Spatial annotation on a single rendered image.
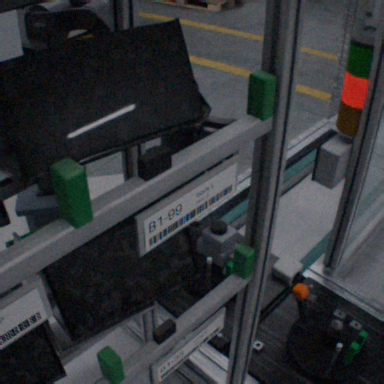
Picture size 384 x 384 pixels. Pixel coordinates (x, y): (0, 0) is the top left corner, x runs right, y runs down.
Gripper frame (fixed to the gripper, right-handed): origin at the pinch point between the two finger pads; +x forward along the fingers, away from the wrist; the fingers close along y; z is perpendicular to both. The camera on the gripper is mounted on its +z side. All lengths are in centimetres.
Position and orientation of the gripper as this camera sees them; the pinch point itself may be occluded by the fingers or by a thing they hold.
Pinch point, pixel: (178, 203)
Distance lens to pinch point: 83.8
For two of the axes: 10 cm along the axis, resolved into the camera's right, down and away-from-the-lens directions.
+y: -7.0, 4.3, -5.6
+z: -7.1, -4.3, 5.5
